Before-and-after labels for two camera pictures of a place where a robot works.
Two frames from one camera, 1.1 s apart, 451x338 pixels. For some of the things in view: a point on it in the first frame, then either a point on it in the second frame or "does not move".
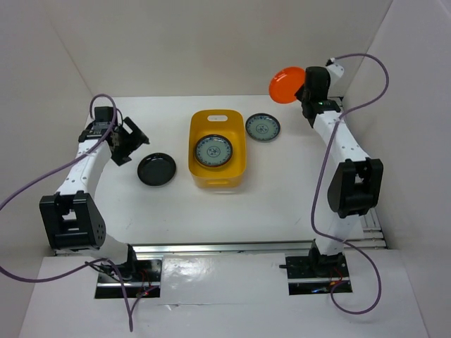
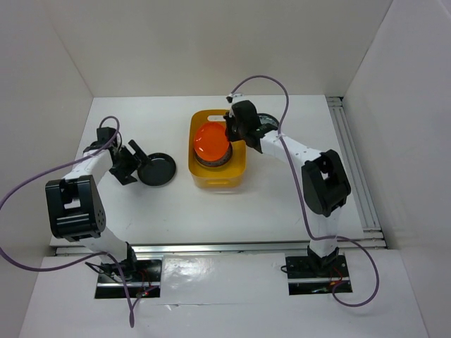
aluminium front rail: (299, 248) does not move
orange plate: (285, 84) → (211, 143)
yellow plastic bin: (230, 124) does not move
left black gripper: (120, 157) → (137, 158)
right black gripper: (298, 95) → (230, 118)
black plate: (156, 169) does not move
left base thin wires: (125, 274) does not move
